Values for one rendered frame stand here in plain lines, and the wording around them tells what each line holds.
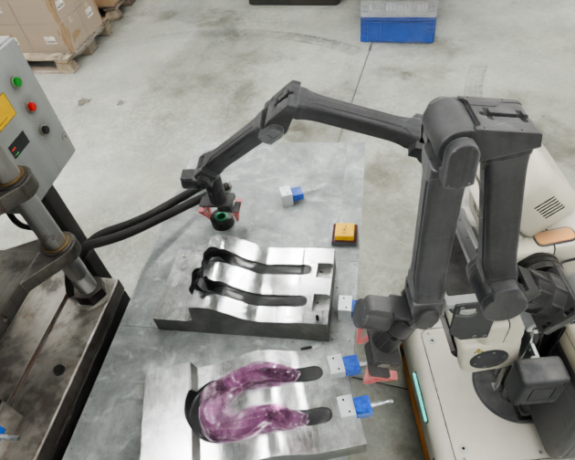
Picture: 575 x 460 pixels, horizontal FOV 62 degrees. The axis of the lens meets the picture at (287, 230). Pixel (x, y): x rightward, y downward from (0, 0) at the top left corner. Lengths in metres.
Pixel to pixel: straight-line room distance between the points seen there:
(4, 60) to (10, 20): 3.52
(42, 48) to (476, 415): 4.45
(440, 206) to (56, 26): 4.37
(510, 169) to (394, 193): 2.20
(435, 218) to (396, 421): 1.48
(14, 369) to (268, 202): 0.94
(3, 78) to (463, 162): 1.24
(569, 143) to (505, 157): 2.76
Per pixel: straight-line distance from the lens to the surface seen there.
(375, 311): 0.92
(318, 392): 1.24
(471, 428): 1.86
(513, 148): 0.67
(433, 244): 0.78
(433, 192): 0.70
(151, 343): 1.48
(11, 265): 1.53
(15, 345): 1.70
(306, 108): 1.13
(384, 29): 4.34
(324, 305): 1.35
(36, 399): 1.57
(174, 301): 1.46
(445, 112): 0.65
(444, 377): 1.92
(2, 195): 1.33
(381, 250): 2.59
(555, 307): 1.00
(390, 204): 2.82
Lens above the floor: 1.99
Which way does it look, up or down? 47 degrees down
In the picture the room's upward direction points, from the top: 10 degrees counter-clockwise
